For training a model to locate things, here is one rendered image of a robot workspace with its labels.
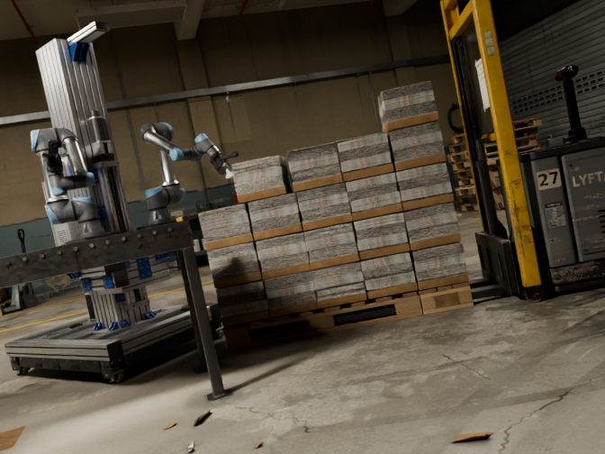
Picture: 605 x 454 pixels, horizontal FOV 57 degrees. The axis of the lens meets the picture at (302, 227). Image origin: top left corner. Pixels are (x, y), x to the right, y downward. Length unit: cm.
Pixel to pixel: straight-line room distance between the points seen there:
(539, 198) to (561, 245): 27
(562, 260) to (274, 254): 157
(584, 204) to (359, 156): 122
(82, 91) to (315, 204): 162
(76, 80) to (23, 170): 632
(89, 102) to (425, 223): 218
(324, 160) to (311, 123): 729
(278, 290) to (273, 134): 716
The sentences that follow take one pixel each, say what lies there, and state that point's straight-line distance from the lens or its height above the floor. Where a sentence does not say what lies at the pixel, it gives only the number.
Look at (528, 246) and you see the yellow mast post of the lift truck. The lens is 316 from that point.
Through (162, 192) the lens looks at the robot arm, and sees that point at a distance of 371.
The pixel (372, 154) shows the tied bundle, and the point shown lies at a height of 95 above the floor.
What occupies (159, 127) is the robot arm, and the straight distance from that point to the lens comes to 378.
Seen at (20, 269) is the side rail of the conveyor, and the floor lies 74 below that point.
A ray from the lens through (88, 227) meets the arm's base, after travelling 339.
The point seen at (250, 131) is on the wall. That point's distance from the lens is 1017.
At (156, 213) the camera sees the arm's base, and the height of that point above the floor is 88.
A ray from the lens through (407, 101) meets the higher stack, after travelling 325.
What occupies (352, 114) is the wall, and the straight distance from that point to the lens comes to 1077.
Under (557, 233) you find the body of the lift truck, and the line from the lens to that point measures 325.
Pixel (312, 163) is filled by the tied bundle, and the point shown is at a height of 97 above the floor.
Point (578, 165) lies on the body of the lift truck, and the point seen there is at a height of 67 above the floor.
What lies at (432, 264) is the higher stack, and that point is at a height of 28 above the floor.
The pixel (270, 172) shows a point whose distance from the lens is 321.
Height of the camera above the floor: 80
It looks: 3 degrees down
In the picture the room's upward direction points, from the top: 12 degrees counter-clockwise
